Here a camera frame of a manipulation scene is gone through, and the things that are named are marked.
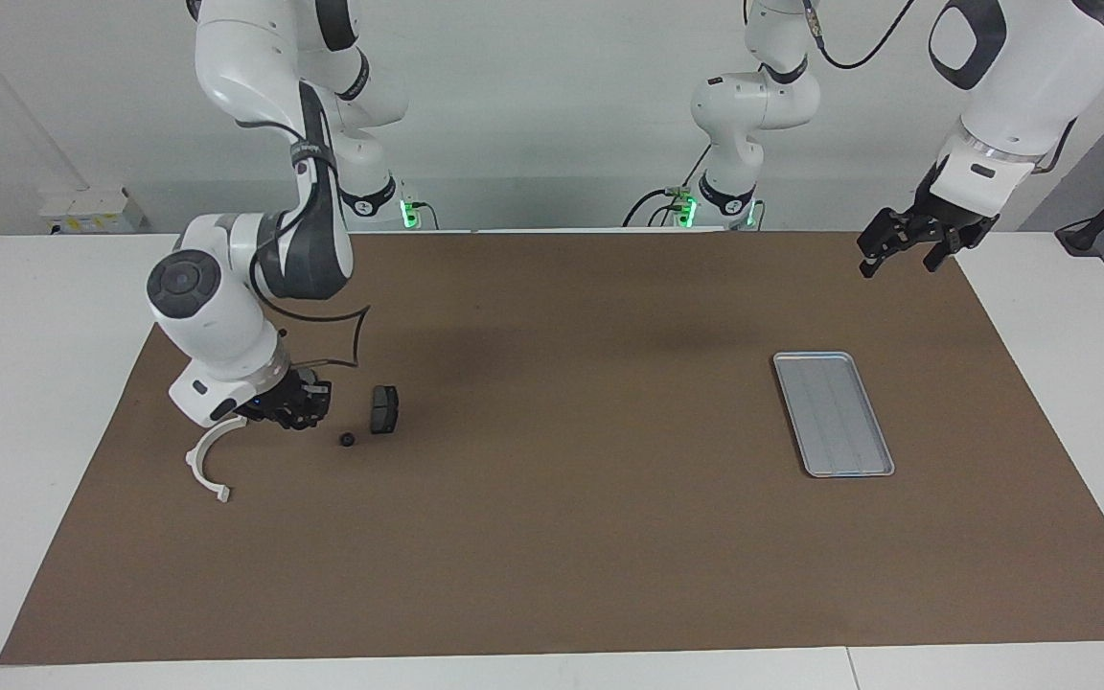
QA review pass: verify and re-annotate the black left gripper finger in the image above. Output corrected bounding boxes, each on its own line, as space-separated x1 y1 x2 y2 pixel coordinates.
924 233 979 273
857 209 927 279

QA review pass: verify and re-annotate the silver metal tray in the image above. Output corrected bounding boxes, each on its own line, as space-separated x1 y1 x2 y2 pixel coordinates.
772 351 896 478

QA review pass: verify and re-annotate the short dark grey brake pad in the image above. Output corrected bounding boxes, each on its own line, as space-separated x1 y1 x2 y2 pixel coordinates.
371 384 402 435

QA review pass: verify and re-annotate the white box with yellow labels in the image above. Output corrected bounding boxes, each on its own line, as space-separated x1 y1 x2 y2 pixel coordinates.
39 187 146 234

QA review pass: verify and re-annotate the brown table mat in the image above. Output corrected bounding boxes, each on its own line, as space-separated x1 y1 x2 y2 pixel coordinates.
0 230 1104 666

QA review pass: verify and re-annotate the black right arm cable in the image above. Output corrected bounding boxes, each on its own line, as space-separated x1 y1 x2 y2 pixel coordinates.
247 81 371 370

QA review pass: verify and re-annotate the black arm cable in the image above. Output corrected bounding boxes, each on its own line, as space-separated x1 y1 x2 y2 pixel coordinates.
801 0 919 71
247 81 371 370

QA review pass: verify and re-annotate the white curved plastic bracket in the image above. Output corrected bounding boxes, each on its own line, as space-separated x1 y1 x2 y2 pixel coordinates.
185 422 246 504

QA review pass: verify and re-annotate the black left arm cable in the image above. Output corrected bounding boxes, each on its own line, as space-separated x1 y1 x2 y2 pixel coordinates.
801 0 919 71

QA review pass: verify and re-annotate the black left base cable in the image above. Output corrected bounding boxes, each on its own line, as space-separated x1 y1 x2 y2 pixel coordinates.
622 144 714 229

